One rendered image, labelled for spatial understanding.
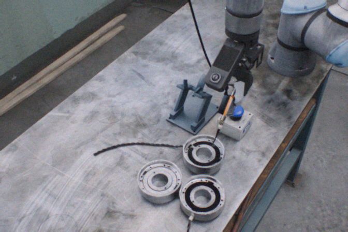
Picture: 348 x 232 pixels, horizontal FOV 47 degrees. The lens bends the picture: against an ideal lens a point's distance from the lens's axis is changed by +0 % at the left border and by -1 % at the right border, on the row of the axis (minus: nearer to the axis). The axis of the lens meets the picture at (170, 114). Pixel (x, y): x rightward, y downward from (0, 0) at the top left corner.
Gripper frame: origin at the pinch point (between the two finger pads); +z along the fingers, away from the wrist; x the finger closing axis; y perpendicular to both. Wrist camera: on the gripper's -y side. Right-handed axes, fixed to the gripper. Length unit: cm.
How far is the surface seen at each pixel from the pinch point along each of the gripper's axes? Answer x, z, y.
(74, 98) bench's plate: 44.4, 13.1, -13.9
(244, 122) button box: -3.1, 8.6, 3.4
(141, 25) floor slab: 140, 93, 117
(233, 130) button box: -1.7, 9.8, 0.4
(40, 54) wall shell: 163, 85, 46
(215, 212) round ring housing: -11.4, 9.6, -22.7
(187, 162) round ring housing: 1.6, 9.7, -15.3
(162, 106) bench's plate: 20.8, 13.1, -1.2
